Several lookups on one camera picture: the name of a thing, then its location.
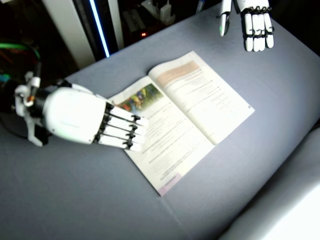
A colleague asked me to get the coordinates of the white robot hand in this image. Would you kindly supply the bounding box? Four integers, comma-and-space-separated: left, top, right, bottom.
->
42, 79, 150, 153
216, 0, 275, 53

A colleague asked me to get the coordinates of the book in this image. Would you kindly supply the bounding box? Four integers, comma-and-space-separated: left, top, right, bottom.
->
107, 50, 256, 198

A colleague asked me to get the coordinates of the grey table cloth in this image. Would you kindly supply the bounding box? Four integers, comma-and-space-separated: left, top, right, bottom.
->
0, 1, 320, 240

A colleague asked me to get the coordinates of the blue light strip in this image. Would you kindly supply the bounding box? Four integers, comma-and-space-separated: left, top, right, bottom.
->
88, 0, 111, 59

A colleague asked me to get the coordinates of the white plastic holder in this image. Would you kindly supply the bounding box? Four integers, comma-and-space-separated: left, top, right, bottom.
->
141, 0, 176, 23

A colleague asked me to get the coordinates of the dark device with red light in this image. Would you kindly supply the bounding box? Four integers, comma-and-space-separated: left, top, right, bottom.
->
121, 8, 161, 41

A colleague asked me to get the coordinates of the white upright post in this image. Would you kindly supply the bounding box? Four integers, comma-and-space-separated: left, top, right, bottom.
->
41, 0, 97, 70

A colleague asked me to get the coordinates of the green cable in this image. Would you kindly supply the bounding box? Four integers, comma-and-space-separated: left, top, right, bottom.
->
0, 42, 41, 61

